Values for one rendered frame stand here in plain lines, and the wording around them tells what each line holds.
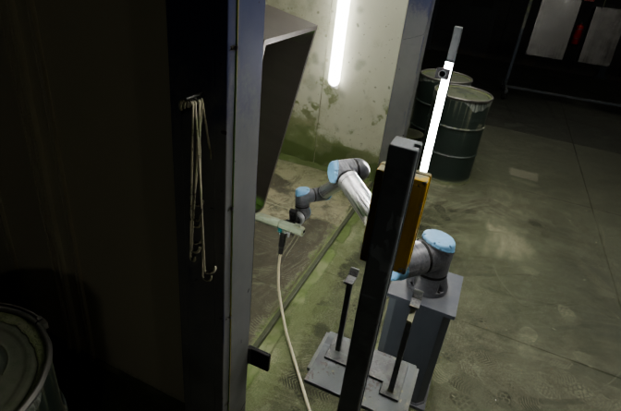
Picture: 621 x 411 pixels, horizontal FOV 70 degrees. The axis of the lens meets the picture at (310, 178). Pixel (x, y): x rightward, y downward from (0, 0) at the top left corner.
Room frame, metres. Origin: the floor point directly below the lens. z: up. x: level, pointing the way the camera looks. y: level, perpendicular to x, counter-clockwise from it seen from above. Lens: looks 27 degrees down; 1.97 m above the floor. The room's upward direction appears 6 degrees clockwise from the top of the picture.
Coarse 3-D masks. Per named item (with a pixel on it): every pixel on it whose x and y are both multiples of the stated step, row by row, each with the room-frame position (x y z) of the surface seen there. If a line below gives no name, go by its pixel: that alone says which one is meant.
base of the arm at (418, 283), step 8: (408, 280) 1.63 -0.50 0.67; (416, 280) 1.60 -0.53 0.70; (424, 280) 1.58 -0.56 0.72; (432, 280) 1.57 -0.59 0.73; (440, 280) 1.58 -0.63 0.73; (416, 288) 1.58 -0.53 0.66; (424, 288) 1.57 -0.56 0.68; (432, 288) 1.56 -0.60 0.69; (440, 288) 1.58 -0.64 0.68; (424, 296) 1.56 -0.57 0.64; (432, 296) 1.55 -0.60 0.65; (440, 296) 1.57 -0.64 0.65
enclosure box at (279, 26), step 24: (264, 24) 2.06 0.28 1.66; (288, 24) 2.20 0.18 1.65; (312, 24) 2.36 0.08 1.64; (264, 48) 1.84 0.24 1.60; (288, 48) 2.43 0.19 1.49; (264, 72) 2.48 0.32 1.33; (288, 72) 2.43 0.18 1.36; (264, 96) 2.48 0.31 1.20; (288, 96) 2.43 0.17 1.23; (264, 120) 2.47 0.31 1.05; (288, 120) 2.41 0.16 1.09; (264, 144) 2.47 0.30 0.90; (264, 168) 2.47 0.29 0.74; (264, 192) 2.46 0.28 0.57
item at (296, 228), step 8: (256, 216) 2.19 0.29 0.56; (264, 216) 2.18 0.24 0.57; (272, 216) 2.20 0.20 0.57; (272, 224) 2.15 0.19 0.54; (280, 224) 2.14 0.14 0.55; (288, 224) 2.13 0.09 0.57; (296, 224) 2.13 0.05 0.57; (288, 232) 2.12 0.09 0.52; (296, 232) 2.10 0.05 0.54; (304, 232) 2.12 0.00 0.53; (280, 240) 2.13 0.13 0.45; (280, 248) 2.13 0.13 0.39
